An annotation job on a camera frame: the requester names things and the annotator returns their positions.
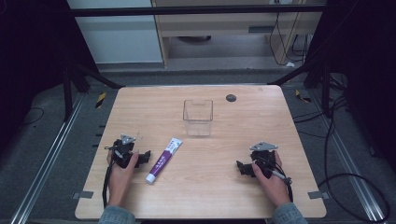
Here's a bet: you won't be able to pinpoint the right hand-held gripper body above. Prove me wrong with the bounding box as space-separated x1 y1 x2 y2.
249 141 279 180

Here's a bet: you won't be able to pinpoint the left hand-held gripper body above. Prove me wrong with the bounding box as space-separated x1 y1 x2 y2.
106 133 141 169

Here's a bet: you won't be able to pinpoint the white and purple toothpaste tube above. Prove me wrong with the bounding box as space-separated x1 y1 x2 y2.
145 136 184 185

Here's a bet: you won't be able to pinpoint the clear plastic container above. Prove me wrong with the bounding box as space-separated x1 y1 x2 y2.
182 99 215 137

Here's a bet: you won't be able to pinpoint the person's left hand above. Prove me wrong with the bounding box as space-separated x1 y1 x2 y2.
106 151 140 207

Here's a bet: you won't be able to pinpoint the person's right hand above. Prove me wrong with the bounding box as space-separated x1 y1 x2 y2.
250 150 291 208

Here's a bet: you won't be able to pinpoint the yellow and black tape strip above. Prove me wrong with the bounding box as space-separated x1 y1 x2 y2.
94 91 107 109
294 89 313 104

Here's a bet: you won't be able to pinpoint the black metal stand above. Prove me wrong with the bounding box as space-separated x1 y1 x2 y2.
61 60 126 123
266 57 333 119

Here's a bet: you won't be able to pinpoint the white cabinet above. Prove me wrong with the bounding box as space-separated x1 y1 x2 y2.
66 0 163 65

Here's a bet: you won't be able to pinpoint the dark curtain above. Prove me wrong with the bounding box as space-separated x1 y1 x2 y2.
306 0 396 174
0 0 98 153

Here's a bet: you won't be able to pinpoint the light wooden desk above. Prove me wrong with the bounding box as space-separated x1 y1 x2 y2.
150 0 323 68

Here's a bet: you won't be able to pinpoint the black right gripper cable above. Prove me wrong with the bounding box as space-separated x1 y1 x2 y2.
257 157 294 203

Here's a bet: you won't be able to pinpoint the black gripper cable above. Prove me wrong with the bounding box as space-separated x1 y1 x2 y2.
101 145 117 209
257 157 294 203

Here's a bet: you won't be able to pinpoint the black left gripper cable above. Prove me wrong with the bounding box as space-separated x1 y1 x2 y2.
101 145 117 209

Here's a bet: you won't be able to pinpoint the long black floor cable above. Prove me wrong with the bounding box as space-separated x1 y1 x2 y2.
292 73 392 224

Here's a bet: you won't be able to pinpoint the aluminium floor rail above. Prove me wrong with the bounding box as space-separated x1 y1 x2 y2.
307 89 388 223
8 92 88 224

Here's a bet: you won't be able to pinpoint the thin black floor cable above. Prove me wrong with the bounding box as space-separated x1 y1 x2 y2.
19 106 46 127

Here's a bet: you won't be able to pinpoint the black cables under desk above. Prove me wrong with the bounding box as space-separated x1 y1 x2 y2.
268 11 314 67

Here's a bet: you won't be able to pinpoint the black horizontal frame bar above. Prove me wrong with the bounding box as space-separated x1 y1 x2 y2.
66 4 329 18

